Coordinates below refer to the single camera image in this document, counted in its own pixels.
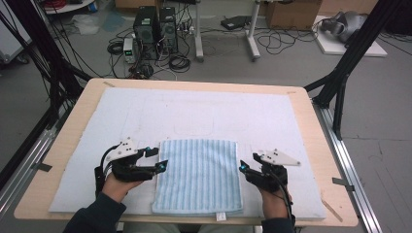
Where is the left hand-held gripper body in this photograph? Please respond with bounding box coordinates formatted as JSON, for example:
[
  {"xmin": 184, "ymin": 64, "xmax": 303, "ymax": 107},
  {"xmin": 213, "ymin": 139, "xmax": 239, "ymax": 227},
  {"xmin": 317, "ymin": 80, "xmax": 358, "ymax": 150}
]
[{"xmin": 106, "ymin": 137, "xmax": 159, "ymax": 183}]

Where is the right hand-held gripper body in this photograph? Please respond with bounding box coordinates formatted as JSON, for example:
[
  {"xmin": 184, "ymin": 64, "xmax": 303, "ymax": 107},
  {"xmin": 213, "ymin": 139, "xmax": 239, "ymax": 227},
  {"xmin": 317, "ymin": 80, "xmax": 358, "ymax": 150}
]
[{"xmin": 246, "ymin": 149, "xmax": 301, "ymax": 192}]

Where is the blue striped towel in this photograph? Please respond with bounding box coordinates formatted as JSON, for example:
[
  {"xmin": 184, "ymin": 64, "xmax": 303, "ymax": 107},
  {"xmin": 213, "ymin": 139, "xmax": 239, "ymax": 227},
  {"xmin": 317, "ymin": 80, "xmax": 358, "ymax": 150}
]
[{"xmin": 151, "ymin": 139, "xmax": 244, "ymax": 222}]

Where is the person's left hand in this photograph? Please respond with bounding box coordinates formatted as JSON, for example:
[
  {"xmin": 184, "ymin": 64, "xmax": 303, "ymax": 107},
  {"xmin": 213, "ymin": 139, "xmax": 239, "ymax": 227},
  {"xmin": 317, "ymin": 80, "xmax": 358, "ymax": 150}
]
[{"xmin": 101, "ymin": 173, "xmax": 144, "ymax": 203}]

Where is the person's right hand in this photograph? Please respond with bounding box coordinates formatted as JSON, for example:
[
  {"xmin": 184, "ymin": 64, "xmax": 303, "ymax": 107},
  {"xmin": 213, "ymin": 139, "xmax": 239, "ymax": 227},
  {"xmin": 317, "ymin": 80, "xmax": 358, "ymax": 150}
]
[{"xmin": 260, "ymin": 188, "xmax": 292, "ymax": 219}]

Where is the white foam mat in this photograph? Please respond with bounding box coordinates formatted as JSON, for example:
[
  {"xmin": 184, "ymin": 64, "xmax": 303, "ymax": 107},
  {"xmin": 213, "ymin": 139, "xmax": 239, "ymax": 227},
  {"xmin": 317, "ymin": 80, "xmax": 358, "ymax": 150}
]
[{"xmin": 48, "ymin": 86, "xmax": 327, "ymax": 221}]

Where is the thin wooden stick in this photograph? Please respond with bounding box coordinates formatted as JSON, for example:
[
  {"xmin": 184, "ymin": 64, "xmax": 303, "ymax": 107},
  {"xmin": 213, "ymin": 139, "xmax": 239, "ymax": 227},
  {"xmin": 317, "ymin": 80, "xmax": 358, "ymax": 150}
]
[{"xmin": 320, "ymin": 197, "xmax": 344, "ymax": 223}]

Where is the grey tape piece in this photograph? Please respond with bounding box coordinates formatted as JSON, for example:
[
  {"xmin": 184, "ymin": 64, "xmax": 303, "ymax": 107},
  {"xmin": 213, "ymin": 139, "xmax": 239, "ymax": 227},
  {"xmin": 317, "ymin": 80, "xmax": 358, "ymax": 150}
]
[{"xmin": 331, "ymin": 177, "xmax": 356, "ymax": 192}]

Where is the wooden table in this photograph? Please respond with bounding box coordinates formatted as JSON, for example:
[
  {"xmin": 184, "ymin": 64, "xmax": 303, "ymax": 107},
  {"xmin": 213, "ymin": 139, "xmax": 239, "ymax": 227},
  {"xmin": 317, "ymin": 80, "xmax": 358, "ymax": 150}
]
[{"xmin": 13, "ymin": 77, "xmax": 359, "ymax": 227}]

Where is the black tape piece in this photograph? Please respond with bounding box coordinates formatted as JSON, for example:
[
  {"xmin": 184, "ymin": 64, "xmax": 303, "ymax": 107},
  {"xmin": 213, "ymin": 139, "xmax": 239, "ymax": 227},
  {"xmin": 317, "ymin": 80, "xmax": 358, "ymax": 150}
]
[{"xmin": 31, "ymin": 162, "xmax": 53, "ymax": 173}]

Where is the white bench power supply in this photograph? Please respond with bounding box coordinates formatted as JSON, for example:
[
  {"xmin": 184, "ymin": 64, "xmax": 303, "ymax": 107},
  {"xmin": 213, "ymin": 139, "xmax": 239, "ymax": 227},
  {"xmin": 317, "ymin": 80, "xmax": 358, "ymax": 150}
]
[{"xmin": 122, "ymin": 37, "xmax": 137, "ymax": 64}]

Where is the black computer tower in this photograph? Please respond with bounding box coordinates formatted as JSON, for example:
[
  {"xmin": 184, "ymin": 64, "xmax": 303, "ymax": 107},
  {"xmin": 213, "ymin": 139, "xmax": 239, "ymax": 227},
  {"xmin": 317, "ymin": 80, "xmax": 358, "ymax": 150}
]
[
  {"xmin": 133, "ymin": 6, "xmax": 160, "ymax": 61},
  {"xmin": 158, "ymin": 6, "xmax": 180, "ymax": 54}
]

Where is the beige desk with white legs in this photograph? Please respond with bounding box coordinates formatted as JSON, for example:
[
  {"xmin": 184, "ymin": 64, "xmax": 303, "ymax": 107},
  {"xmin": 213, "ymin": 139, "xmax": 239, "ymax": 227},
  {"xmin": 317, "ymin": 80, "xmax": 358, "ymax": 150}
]
[{"xmin": 193, "ymin": 0, "xmax": 262, "ymax": 62}]

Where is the flat black device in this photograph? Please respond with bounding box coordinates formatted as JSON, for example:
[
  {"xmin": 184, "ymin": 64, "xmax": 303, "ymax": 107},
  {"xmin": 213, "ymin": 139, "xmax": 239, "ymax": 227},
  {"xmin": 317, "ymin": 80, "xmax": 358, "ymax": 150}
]
[{"xmin": 220, "ymin": 15, "xmax": 253, "ymax": 31}]

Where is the white floor platform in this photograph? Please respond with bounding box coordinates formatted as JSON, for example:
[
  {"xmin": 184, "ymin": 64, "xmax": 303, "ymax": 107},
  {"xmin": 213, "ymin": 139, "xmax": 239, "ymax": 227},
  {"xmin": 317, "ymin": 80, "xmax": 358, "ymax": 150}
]
[{"xmin": 313, "ymin": 15, "xmax": 389, "ymax": 58}]

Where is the large open cardboard box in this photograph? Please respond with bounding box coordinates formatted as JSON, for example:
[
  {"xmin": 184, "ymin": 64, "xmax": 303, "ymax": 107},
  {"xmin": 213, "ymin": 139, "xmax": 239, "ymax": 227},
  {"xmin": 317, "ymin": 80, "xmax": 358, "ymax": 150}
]
[{"xmin": 265, "ymin": 0, "xmax": 324, "ymax": 31}]

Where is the low open cardboard box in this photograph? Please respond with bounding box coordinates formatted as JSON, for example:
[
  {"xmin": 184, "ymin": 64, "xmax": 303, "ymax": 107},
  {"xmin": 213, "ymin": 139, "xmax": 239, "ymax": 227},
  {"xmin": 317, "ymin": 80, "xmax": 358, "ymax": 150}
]
[{"xmin": 115, "ymin": 0, "xmax": 163, "ymax": 10}]

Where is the grey rounded device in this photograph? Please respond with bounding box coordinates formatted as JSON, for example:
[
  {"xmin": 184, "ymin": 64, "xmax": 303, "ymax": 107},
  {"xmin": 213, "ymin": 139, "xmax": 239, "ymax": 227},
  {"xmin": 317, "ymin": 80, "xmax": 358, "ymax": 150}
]
[{"xmin": 320, "ymin": 11, "xmax": 369, "ymax": 43}]

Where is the round white table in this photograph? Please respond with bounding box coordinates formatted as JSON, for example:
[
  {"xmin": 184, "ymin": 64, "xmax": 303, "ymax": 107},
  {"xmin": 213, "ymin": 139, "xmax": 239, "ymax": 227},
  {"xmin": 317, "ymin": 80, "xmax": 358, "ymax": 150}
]
[{"xmin": 43, "ymin": 0, "xmax": 97, "ymax": 15}]

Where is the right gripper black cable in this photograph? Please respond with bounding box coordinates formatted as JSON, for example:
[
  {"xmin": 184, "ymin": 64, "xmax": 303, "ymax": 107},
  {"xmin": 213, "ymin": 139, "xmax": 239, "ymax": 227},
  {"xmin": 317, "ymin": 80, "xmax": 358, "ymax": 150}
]
[{"xmin": 271, "ymin": 170, "xmax": 296, "ymax": 227}]

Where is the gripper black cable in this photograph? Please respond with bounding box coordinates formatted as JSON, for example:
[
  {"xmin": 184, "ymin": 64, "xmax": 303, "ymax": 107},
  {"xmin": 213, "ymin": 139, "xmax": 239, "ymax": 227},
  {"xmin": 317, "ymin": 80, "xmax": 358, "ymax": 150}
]
[
  {"xmin": 271, "ymin": 170, "xmax": 296, "ymax": 227},
  {"xmin": 93, "ymin": 145, "xmax": 120, "ymax": 199}
]

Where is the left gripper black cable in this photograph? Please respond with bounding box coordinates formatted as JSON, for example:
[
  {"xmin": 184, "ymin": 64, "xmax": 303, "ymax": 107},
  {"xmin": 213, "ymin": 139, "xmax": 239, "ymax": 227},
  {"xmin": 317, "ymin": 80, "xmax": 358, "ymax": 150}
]
[{"xmin": 93, "ymin": 145, "xmax": 120, "ymax": 199}]

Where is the aluminium rail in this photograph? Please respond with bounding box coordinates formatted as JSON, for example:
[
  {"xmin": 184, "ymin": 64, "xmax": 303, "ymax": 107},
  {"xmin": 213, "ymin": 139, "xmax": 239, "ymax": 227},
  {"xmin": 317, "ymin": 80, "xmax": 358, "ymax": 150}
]
[
  {"xmin": 311, "ymin": 99, "xmax": 385, "ymax": 233},
  {"xmin": 0, "ymin": 103, "xmax": 76, "ymax": 216}
]

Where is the coiled black cable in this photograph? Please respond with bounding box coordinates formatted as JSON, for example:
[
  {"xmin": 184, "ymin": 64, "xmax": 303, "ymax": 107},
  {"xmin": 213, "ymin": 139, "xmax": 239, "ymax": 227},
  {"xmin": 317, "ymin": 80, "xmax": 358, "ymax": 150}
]
[
  {"xmin": 168, "ymin": 53, "xmax": 192, "ymax": 74},
  {"xmin": 106, "ymin": 40, "xmax": 126, "ymax": 56}
]

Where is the black frame post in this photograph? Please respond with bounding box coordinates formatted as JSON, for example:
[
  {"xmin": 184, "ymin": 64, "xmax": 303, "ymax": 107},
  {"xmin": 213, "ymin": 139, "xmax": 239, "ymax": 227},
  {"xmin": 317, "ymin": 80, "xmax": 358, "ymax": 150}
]
[
  {"xmin": 304, "ymin": 0, "xmax": 406, "ymax": 141},
  {"xmin": 5, "ymin": 0, "xmax": 92, "ymax": 130}
]

